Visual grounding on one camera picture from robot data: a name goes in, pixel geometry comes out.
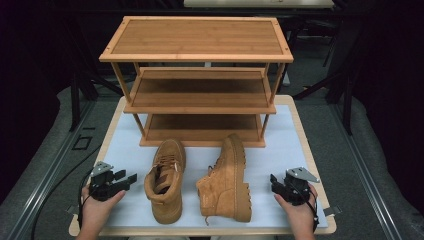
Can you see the metal floor rail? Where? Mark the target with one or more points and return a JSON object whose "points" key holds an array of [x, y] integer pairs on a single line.
{"points": [[46, 173], [363, 173]]}

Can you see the black metal stand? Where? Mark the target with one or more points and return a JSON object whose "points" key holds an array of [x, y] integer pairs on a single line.
{"points": [[75, 100], [346, 100]]}

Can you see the white table mat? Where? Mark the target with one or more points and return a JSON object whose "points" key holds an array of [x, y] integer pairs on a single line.
{"points": [[133, 166]]}

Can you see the person's left hand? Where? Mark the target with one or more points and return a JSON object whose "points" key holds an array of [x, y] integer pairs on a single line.
{"points": [[96, 210]]}

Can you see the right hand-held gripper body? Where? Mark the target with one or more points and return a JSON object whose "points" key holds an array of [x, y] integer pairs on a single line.
{"points": [[296, 190]]}

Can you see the wooden three-tier shoe rack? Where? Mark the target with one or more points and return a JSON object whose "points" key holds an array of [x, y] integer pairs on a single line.
{"points": [[200, 40]]}

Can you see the metal table clip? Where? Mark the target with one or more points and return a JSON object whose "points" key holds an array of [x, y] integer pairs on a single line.
{"points": [[332, 210], [72, 209]]}

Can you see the tan suede boot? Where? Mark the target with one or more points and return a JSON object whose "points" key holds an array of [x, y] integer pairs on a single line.
{"points": [[166, 186], [226, 190]]}

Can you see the person's right hand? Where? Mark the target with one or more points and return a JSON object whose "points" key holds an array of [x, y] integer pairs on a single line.
{"points": [[298, 213]]}

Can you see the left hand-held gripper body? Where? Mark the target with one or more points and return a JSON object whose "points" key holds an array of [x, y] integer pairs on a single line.
{"points": [[101, 186]]}

